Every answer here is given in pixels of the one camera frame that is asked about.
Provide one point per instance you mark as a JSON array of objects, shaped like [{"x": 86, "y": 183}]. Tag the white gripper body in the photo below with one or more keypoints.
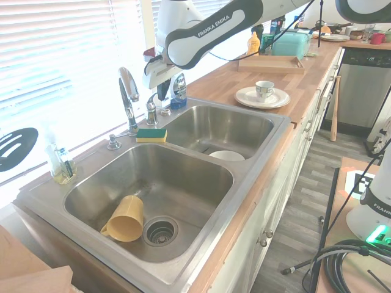
[{"x": 159, "y": 73}]

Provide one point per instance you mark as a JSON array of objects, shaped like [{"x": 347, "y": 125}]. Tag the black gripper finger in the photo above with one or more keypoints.
[
  {"x": 160, "y": 91},
  {"x": 166, "y": 88}
]

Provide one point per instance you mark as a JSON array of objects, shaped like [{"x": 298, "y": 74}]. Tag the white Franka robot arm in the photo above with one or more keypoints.
[{"x": 207, "y": 27}]

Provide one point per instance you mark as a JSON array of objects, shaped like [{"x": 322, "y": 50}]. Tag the chrome sink faucet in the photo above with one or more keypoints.
[{"x": 126, "y": 88}]

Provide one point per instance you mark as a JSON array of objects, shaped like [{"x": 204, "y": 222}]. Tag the blue dish soap bottle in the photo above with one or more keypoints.
[{"x": 178, "y": 91}]

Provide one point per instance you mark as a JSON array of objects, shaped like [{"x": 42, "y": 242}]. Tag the green and yellow sponge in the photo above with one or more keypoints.
[{"x": 151, "y": 135}]

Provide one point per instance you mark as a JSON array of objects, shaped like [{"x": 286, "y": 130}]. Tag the chrome soap dispenser pump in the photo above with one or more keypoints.
[{"x": 113, "y": 143}]

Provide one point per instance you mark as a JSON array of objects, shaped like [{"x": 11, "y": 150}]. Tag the large white dinner plate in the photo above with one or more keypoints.
[{"x": 244, "y": 99}]

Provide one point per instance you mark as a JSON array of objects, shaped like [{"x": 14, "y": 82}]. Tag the white ceramic bowl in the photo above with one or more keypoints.
[{"x": 227, "y": 156}]

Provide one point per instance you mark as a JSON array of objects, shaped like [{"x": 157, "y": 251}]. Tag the patterned white teacup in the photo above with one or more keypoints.
[{"x": 263, "y": 91}]

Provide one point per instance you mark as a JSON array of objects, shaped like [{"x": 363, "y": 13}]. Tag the yellow mustard bottle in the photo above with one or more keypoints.
[{"x": 253, "y": 44}]

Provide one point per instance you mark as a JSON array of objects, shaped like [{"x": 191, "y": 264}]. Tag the stainless steel double sink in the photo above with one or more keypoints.
[{"x": 195, "y": 183}]

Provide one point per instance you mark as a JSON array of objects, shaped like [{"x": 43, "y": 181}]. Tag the white window blinds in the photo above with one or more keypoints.
[{"x": 61, "y": 45}]

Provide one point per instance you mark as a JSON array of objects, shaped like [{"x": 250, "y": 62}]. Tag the wooden serving tray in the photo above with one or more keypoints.
[{"x": 268, "y": 67}]

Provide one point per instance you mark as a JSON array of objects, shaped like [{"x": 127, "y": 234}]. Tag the small white saucer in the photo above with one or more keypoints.
[{"x": 275, "y": 98}]

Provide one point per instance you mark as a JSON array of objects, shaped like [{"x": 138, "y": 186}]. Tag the green carton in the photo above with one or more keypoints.
[{"x": 268, "y": 41}]

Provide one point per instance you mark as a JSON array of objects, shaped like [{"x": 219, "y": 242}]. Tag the clear soap dispenser bottle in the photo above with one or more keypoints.
[{"x": 61, "y": 168}]

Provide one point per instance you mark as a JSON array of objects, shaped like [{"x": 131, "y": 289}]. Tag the blue labelled bottle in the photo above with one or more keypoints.
[{"x": 277, "y": 26}]

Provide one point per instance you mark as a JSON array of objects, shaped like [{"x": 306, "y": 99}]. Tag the teal bread box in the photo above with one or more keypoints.
[{"x": 290, "y": 45}]

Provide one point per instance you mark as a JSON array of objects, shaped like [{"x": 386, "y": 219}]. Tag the yellow plastic mug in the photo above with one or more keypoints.
[{"x": 125, "y": 222}]

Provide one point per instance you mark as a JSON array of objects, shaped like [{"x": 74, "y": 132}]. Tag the metal drain strainer basket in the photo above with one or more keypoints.
[{"x": 160, "y": 232}]

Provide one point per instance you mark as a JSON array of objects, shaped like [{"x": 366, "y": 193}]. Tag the black slotted spatula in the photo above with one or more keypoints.
[{"x": 18, "y": 146}]

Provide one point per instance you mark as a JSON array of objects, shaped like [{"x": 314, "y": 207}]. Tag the white base cabinets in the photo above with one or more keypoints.
[{"x": 275, "y": 198}]

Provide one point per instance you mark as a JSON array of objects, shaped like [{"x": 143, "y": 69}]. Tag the stack of white plates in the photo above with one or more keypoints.
[{"x": 334, "y": 38}]

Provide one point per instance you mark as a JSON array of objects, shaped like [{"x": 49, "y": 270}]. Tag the dark frying pan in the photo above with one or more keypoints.
[{"x": 333, "y": 27}]

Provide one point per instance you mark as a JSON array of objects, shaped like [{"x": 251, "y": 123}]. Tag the metal cabinet knob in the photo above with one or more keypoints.
[
  {"x": 269, "y": 233},
  {"x": 262, "y": 242}
]

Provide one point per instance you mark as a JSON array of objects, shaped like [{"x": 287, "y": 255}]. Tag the stainless steel dishwasher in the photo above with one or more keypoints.
[{"x": 360, "y": 88}]

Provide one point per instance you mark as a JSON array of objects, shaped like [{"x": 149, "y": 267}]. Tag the clear drinking glass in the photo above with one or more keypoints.
[{"x": 368, "y": 32}]

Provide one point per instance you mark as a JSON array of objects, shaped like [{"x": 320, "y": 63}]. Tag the black and white marker tag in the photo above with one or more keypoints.
[{"x": 359, "y": 184}]

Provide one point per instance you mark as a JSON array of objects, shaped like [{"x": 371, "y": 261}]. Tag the wooden robot platform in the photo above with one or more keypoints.
[{"x": 339, "y": 219}]

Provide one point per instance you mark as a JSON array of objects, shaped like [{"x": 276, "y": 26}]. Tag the red mug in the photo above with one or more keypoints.
[{"x": 378, "y": 38}]

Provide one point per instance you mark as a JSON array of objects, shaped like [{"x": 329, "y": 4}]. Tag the wooden cutting board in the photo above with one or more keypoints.
[{"x": 27, "y": 274}]

